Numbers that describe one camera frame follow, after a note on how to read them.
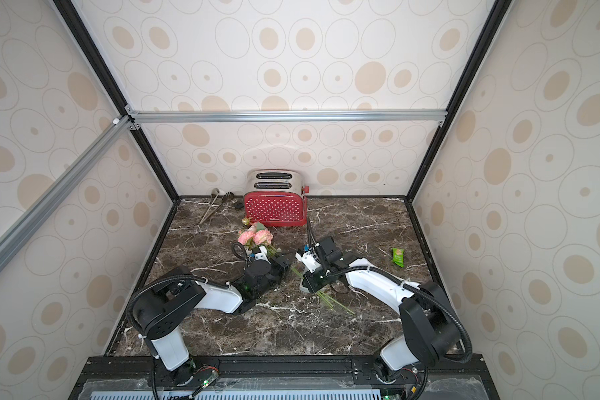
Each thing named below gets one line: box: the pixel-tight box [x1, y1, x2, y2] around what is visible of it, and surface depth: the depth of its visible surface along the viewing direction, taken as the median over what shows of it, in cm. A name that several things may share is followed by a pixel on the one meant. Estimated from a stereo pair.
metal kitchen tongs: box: [197, 187, 235, 226], surface depth 119 cm
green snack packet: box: [391, 247, 405, 268], surface depth 101 cm
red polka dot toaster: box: [243, 169, 310, 228], surface depth 104 cm
